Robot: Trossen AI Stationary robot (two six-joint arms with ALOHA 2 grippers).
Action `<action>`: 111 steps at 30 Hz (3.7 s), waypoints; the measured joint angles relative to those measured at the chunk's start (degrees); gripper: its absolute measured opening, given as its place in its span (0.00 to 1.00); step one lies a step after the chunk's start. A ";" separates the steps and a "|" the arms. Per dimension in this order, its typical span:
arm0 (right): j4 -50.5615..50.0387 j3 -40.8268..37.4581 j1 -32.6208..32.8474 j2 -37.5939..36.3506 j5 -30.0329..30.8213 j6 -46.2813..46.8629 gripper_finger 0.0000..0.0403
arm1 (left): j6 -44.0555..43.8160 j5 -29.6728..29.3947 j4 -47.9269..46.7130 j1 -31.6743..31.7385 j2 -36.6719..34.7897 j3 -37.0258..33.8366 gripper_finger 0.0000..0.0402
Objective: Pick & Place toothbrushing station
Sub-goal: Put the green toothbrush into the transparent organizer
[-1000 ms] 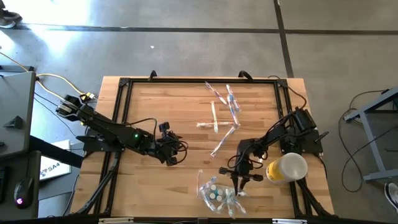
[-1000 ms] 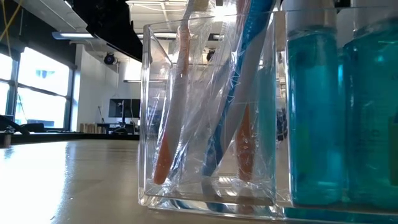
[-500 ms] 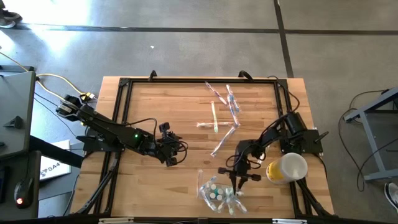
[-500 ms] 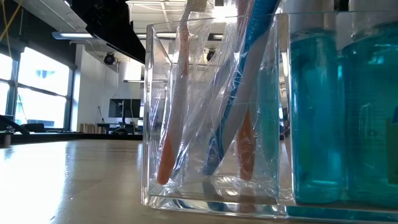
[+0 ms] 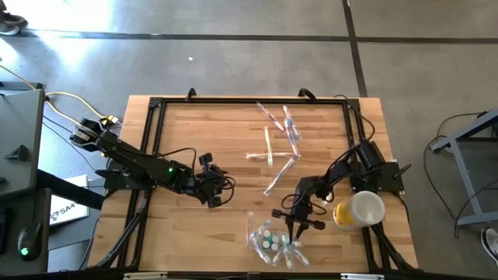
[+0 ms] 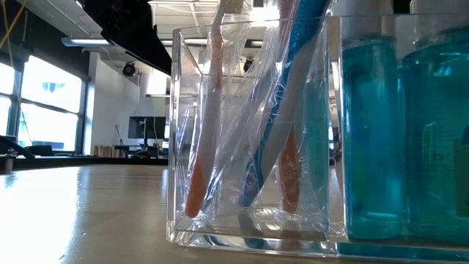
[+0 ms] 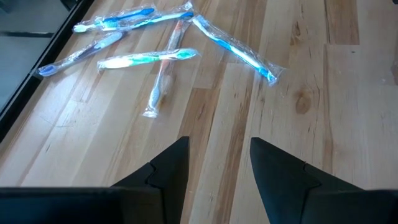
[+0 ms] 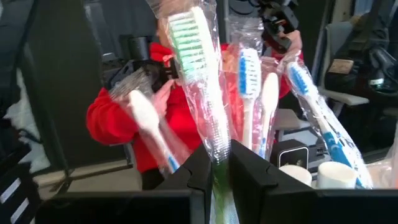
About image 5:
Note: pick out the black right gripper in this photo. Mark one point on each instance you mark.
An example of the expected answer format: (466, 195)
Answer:
(301, 215)

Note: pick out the black diagonal bar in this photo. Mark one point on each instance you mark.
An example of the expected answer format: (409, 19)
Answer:
(70, 190)

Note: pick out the grey desk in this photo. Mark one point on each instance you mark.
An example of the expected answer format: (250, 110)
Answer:
(19, 128)

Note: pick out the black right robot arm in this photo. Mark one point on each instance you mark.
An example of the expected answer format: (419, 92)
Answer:
(350, 171)

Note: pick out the black computer mouse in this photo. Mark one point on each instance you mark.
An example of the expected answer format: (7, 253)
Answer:
(30, 237)

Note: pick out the black wedge stand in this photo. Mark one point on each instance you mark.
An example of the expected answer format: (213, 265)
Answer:
(19, 153)

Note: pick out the clear acrylic organizer box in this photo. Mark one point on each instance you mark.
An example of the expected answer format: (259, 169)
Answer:
(260, 238)

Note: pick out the wrapped green toothbrush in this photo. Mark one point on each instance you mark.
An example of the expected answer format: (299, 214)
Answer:
(268, 144)

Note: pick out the orange toothbrush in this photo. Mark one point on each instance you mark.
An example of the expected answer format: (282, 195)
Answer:
(250, 229)
(257, 156)

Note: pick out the person's shoe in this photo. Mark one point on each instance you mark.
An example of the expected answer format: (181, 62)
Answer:
(11, 21)
(492, 243)

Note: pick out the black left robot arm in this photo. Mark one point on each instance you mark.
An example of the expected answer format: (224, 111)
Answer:
(136, 163)

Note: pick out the white printed box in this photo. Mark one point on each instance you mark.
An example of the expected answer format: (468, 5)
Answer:
(68, 202)

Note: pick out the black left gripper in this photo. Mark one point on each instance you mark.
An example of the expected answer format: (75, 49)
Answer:
(206, 186)

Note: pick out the yellow white wipes canister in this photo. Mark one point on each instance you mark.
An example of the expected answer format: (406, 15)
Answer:
(362, 210)

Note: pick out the grey metal table frame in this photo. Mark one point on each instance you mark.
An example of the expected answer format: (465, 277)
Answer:
(465, 175)

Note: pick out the black aluminium table frame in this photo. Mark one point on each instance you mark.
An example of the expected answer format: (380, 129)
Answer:
(253, 100)

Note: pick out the wrapped pink toothbrush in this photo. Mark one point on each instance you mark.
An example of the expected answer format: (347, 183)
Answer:
(270, 116)

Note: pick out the silver aluminium extrusion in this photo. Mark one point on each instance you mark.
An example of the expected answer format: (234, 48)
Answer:
(362, 277)

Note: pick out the dark desk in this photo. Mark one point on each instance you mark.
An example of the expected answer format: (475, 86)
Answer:
(8, 256)

